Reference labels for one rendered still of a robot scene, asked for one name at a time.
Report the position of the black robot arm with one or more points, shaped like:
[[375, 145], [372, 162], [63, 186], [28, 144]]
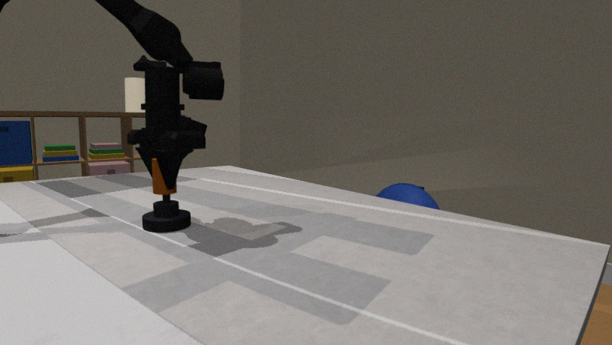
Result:
[[161, 39]]

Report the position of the black round pedestal with shaft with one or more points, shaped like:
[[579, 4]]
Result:
[[166, 217]]

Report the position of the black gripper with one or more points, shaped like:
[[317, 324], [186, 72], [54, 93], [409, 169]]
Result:
[[162, 139]]

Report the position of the orange knob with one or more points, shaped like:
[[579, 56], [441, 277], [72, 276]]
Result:
[[159, 186]]

